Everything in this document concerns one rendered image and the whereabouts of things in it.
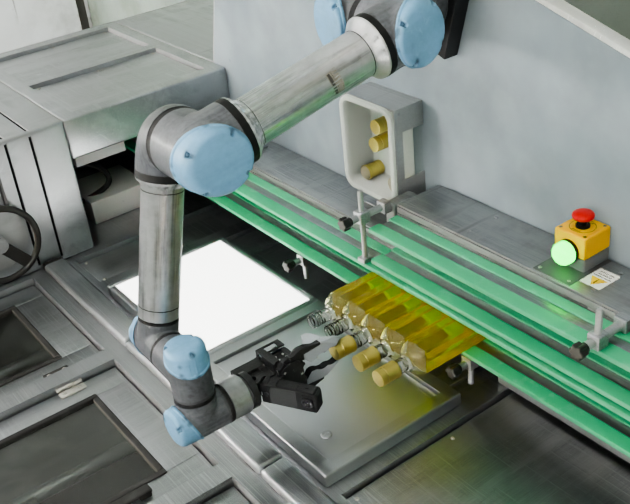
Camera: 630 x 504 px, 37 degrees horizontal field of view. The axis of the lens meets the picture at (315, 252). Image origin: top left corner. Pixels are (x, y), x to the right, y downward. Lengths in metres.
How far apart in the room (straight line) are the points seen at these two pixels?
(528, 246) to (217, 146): 0.67
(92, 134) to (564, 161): 1.27
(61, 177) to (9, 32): 2.89
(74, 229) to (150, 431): 0.79
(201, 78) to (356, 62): 1.11
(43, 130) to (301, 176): 0.66
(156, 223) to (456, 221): 0.62
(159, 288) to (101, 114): 0.94
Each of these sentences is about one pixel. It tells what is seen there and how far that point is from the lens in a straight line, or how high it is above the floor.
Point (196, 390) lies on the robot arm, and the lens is 1.63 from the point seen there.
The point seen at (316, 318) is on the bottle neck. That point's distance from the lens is 1.89.
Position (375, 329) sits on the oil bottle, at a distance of 1.82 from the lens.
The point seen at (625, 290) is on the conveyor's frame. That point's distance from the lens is 1.69.
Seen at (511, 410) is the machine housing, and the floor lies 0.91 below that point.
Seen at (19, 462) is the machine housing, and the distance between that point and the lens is 2.00.
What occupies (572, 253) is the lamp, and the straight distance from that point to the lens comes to 1.71.
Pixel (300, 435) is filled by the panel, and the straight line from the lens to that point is 1.82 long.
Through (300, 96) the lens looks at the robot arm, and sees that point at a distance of 1.51.
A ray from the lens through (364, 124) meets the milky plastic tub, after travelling 2.12.
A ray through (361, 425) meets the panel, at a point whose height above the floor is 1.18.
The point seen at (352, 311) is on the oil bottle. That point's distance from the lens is 1.86.
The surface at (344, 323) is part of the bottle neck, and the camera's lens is 1.86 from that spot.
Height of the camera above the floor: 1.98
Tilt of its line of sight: 28 degrees down
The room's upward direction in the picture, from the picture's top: 115 degrees counter-clockwise
